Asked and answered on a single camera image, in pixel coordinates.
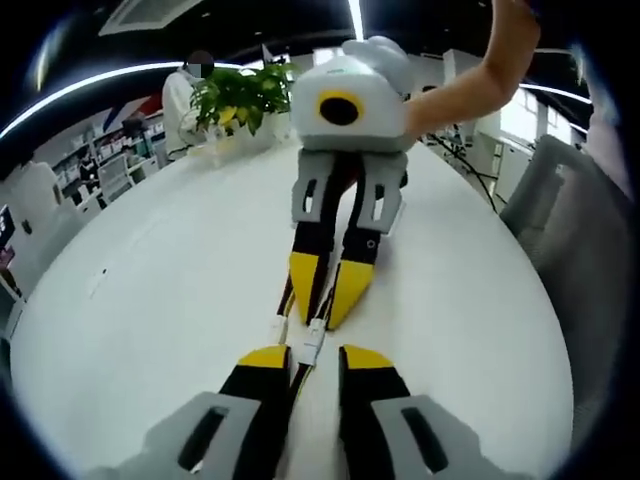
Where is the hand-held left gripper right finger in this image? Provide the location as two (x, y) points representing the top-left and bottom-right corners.
(338, 343), (494, 480)

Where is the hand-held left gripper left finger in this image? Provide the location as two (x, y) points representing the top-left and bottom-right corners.
(92, 343), (296, 480)

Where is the JST connector wire harness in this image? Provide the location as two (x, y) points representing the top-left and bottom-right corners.
(271, 272), (299, 347)
(287, 294), (334, 404)

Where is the green potted plant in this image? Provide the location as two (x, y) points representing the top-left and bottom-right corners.
(188, 63), (301, 151)

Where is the clear plastic box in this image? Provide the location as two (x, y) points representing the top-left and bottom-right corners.
(197, 124), (229, 157)

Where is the ceiling light strip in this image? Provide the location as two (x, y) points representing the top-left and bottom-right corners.
(347, 0), (366, 41)
(0, 62), (241, 139)

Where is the ceiling air conditioner vent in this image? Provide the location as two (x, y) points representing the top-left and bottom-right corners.
(97, 0), (201, 37)

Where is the white office chair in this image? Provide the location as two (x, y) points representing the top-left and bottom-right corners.
(97, 153), (135, 202)

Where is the grey mesh chair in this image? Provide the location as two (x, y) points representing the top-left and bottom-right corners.
(499, 134), (632, 401)

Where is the black cable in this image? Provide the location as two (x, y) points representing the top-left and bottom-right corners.
(424, 129), (503, 214)

